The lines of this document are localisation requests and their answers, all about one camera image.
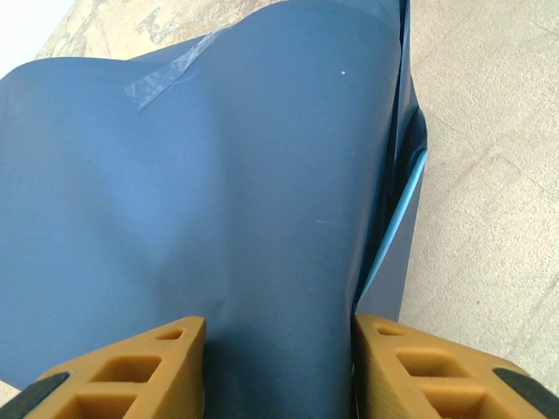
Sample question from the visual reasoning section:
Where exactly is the blue cloth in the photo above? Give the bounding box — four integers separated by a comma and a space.
0, 0, 431, 419

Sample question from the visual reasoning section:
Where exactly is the clear tape piece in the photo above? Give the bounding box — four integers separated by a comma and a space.
123, 29, 230, 113

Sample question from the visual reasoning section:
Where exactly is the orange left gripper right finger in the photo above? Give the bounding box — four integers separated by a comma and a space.
350, 313, 559, 419

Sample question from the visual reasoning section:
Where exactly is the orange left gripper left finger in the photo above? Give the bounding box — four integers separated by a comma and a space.
0, 315, 209, 419

